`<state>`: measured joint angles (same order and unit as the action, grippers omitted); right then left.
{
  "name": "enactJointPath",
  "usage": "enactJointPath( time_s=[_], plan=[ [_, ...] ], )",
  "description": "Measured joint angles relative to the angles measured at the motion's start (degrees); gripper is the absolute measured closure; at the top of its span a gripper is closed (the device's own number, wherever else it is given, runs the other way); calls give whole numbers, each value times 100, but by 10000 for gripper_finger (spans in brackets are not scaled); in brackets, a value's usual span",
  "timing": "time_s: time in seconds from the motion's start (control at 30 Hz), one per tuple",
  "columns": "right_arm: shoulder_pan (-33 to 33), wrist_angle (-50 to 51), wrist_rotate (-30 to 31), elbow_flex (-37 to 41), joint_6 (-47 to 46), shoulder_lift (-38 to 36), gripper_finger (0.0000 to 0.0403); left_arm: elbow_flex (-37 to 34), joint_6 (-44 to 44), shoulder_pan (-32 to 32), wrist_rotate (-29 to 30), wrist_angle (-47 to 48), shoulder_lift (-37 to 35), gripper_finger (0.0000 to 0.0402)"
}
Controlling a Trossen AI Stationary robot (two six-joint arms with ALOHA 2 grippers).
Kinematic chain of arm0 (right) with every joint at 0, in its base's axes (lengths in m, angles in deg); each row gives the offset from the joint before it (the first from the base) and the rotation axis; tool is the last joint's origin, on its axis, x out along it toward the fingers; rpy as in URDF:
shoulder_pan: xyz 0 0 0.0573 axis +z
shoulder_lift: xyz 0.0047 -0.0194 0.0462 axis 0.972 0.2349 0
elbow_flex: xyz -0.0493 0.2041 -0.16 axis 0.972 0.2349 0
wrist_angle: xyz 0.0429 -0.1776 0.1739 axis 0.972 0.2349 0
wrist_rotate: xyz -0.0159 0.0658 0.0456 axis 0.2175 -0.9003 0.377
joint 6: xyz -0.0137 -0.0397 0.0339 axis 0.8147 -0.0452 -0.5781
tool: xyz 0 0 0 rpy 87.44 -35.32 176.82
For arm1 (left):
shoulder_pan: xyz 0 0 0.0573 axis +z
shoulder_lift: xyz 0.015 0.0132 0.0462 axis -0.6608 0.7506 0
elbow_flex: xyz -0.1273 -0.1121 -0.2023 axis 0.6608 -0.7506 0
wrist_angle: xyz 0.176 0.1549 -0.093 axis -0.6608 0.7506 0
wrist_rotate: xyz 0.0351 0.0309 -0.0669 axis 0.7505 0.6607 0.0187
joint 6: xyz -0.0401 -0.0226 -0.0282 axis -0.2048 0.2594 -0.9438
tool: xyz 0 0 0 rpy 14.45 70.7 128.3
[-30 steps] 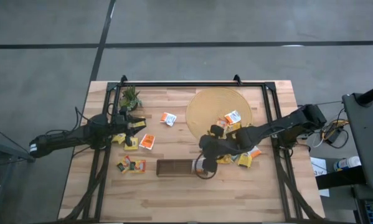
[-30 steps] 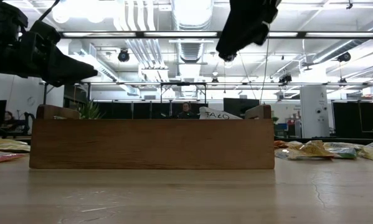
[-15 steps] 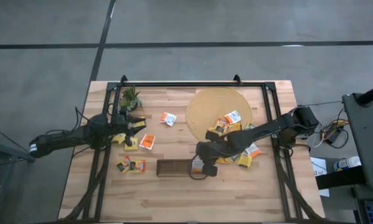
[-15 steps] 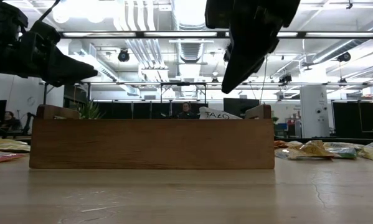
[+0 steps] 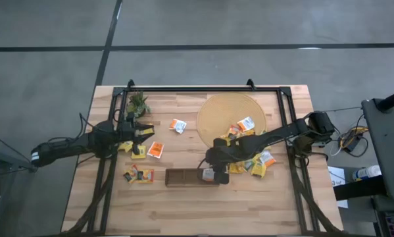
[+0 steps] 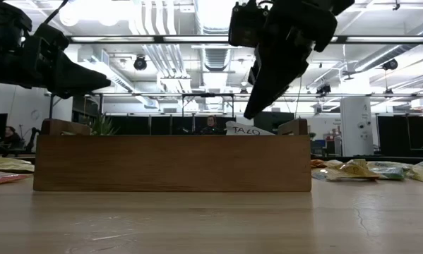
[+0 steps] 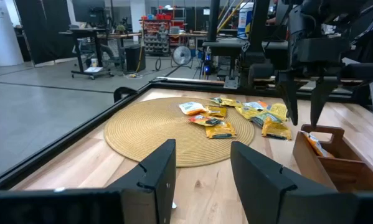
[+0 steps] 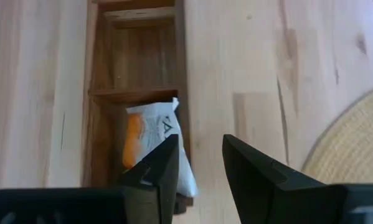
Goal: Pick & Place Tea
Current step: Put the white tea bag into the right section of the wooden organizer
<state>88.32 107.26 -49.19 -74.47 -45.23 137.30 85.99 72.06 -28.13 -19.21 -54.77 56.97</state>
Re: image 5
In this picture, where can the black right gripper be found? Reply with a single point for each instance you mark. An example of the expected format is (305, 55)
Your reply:
(226, 161)

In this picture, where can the black pole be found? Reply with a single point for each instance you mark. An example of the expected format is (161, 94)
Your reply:
(392, 99)

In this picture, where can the round woven straw placemat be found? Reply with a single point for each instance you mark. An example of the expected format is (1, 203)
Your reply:
(223, 112)

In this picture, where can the black frame clamp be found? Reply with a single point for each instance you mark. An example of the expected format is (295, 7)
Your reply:
(250, 83)
(131, 83)

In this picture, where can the white paper sheet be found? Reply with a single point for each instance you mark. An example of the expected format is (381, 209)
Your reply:
(337, 172)

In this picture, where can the black chair armrest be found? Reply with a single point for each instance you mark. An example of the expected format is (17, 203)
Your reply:
(354, 189)

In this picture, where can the dark wooden divided tray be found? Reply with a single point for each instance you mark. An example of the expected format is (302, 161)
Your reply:
(183, 177)

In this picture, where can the black aluminium table frame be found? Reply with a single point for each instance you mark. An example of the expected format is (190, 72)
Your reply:
(200, 89)

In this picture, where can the white and orange tea packet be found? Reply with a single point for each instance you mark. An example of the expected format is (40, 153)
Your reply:
(268, 158)
(178, 126)
(208, 175)
(155, 150)
(246, 124)

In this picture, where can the grey metal stand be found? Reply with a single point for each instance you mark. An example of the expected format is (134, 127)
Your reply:
(2, 159)

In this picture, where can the white plastic bottle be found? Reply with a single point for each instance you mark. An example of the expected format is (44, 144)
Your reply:
(367, 172)

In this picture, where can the black power adapter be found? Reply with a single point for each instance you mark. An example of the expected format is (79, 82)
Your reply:
(352, 145)

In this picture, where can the small potted succulent plant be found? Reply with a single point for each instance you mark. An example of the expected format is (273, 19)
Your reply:
(137, 104)

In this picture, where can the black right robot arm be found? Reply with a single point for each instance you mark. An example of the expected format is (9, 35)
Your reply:
(269, 138)

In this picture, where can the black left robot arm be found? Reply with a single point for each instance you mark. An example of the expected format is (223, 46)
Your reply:
(68, 145)

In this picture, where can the dark grey desk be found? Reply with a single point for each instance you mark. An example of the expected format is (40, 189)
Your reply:
(390, 148)

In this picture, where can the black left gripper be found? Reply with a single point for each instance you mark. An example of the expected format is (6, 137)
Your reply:
(131, 133)

